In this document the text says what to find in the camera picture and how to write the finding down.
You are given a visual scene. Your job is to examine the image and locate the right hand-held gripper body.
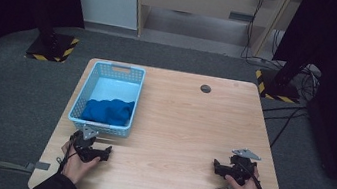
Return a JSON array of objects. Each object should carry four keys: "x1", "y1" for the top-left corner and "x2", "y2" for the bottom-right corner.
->
[{"x1": 223, "y1": 145, "x2": 264, "y2": 189}]

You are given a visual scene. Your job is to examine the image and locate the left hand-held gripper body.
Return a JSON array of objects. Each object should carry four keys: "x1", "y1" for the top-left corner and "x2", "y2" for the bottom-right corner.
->
[{"x1": 67, "y1": 122, "x2": 109, "y2": 167}]

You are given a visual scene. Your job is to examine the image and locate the blue cloth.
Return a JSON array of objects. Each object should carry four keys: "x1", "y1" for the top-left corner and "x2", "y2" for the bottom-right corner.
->
[{"x1": 80, "y1": 93, "x2": 136, "y2": 129}]

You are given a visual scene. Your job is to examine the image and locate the light blue plastic basket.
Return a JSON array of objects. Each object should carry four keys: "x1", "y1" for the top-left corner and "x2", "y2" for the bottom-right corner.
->
[{"x1": 65, "y1": 57, "x2": 147, "y2": 140}]

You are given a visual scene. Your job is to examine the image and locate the person's left hand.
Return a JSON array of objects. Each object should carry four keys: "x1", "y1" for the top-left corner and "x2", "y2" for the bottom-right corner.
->
[{"x1": 55, "y1": 138, "x2": 103, "y2": 189}]

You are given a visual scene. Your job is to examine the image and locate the grey tape strip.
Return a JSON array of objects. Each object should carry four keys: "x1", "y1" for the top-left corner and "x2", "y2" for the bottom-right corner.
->
[{"x1": 25, "y1": 159, "x2": 52, "y2": 174}]

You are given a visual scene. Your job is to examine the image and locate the round grey table grommet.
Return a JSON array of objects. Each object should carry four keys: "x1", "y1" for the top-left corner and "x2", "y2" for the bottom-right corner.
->
[{"x1": 199, "y1": 83, "x2": 213, "y2": 95}]

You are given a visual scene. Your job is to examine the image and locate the black stand with striped base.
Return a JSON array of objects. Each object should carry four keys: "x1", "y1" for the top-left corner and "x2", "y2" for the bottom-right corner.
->
[
  {"x1": 251, "y1": 0, "x2": 326, "y2": 106},
  {"x1": 24, "y1": 0, "x2": 87, "y2": 66}
]

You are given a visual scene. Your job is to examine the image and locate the thin black gripper cord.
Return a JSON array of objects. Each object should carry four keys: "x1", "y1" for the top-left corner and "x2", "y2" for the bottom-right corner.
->
[{"x1": 54, "y1": 132, "x2": 82, "y2": 178}]

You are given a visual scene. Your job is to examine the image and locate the black floor cables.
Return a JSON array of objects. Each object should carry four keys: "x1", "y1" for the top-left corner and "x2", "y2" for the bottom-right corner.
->
[{"x1": 255, "y1": 28, "x2": 329, "y2": 154}]

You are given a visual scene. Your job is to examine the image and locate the black outlet cable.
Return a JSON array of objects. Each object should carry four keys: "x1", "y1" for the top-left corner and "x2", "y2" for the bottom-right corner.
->
[{"x1": 240, "y1": 0, "x2": 266, "y2": 61}]

